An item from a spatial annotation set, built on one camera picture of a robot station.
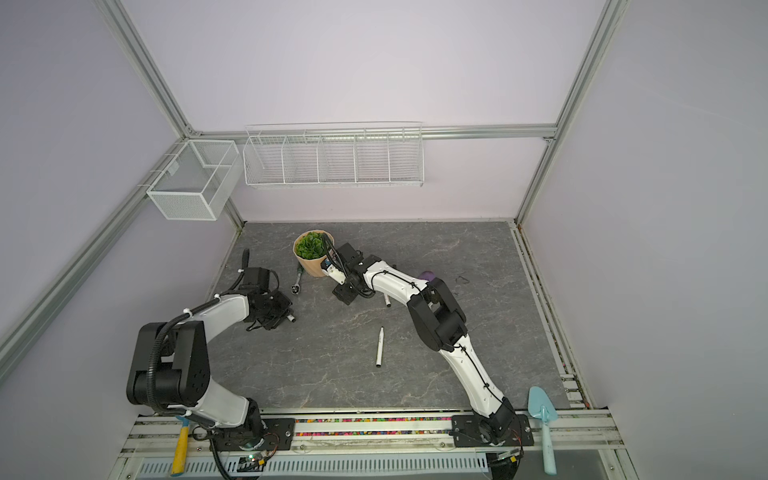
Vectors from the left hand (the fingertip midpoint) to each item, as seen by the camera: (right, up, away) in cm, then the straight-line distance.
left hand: (294, 312), depth 93 cm
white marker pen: (+29, +3, +4) cm, 30 cm away
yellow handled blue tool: (-20, -28, -22) cm, 41 cm away
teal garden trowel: (+69, -21, -17) cm, 74 cm away
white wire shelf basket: (+12, +51, +4) cm, 53 cm away
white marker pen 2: (+27, -9, -5) cm, 29 cm away
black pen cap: (0, -1, -3) cm, 3 cm away
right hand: (+16, +6, +6) cm, 18 cm away
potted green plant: (+4, +20, +6) cm, 21 cm away
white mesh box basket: (-36, +43, +8) cm, 57 cm away
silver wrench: (-2, +7, +6) cm, 9 cm away
